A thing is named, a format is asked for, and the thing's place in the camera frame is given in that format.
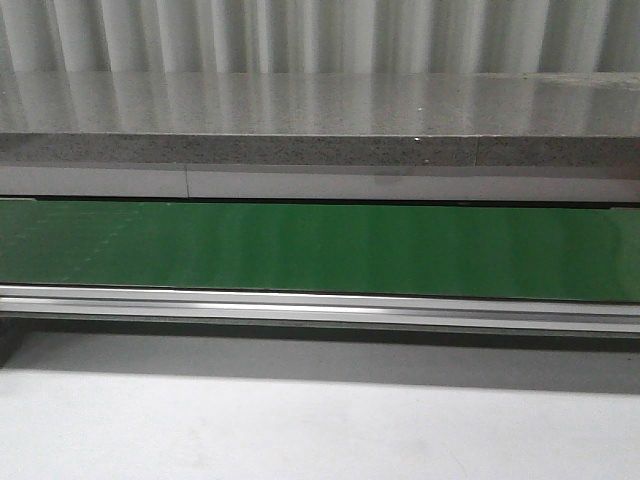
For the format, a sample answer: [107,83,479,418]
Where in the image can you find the white pleated curtain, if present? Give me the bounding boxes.
[1,1,639,74]

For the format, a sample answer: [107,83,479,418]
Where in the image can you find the grey granite counter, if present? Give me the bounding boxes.
[1,71,639,169]

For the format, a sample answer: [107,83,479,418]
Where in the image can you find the green conveyor belt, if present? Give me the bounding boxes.
[1,199,639,302]

